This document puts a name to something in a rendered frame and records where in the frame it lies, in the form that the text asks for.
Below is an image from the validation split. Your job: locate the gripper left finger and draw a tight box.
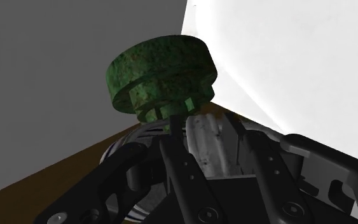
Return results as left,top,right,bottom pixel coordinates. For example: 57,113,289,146
34,116,226,224

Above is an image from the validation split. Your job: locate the grey bottle with green cap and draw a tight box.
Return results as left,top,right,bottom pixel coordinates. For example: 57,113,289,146
106,34,257,179

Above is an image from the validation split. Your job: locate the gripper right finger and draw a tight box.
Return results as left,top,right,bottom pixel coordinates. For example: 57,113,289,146
223,113,358,224

